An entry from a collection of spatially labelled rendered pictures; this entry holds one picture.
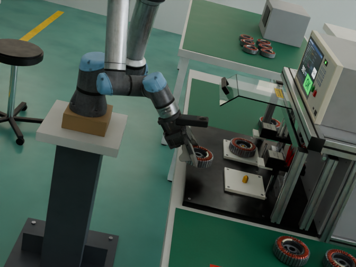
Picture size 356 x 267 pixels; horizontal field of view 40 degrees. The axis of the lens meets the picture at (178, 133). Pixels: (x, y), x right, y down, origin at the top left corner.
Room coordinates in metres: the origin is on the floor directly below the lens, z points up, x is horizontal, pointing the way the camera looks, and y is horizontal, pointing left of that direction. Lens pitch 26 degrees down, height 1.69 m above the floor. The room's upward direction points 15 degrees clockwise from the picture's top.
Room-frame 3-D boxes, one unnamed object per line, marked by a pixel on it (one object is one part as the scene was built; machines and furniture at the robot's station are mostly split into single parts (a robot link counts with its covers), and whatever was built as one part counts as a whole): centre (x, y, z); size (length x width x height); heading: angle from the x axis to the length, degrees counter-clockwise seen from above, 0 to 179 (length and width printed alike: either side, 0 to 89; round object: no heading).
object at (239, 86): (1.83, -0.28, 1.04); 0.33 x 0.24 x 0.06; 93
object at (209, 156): (1.59, -0.09, 0.84); 0.11 x 0.11 x 0.04
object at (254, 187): (1.60, -0.29, 0.78); 0.15 x 0.15 x 0.01; 3
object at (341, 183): (1.73, -0.53, 0.92); 0.66 x 0.01 x 0.30; 3
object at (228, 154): (1.84, -0.27, 0.78); 0.15 x 0.15 x 0.01; 3
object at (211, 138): (1.72, -0.29, 0.76); 0.64 x 0.47 x 0.02; 3
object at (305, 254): (1.27, -0.44, 0.77); 0.11 x 0.11 x 0.04
